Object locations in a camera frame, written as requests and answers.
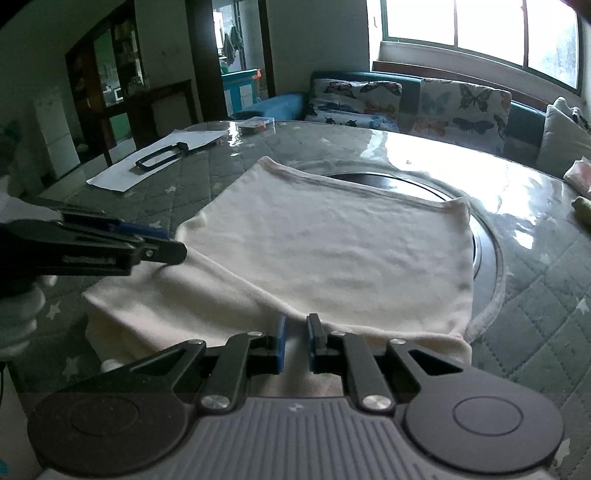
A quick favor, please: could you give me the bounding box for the cream white sweater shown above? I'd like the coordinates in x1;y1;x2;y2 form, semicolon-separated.
84;157;473;397

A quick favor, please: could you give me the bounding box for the dark wooden side table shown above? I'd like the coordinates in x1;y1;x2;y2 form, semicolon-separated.
124;80;198;149

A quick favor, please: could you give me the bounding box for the white refrigerator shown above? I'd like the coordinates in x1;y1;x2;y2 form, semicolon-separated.
34;89;79;179

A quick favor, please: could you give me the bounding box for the small clear card box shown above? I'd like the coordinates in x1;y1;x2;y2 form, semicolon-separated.
236;116;276;135

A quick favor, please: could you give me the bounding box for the round black induction cooktop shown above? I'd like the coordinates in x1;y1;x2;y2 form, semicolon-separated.
288;172;505;343

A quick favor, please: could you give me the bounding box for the teal white cabinet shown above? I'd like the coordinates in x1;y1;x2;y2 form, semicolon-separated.
221;69;260;116

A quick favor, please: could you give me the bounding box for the butterfly pillow lying low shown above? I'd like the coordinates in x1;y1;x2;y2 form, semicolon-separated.
304;79;403;132

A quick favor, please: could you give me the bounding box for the green quilted star tablecloth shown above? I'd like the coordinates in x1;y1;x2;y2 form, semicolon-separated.
8;120;591;480

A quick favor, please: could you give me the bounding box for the butterfly pillow near window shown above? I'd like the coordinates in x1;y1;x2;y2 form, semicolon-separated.
411;79;512;155

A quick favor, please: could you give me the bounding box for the teal sofa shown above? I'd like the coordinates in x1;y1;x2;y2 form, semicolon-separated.
231;71;547;169

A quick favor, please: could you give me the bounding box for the pink folded garment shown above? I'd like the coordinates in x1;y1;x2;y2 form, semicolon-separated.
563;156;591;198

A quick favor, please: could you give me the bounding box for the grey plain cushion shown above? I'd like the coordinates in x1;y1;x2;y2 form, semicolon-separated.
536;97;590;178

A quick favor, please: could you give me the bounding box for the black rectangular frame tool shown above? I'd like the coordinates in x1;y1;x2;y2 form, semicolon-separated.
135;141;217;172

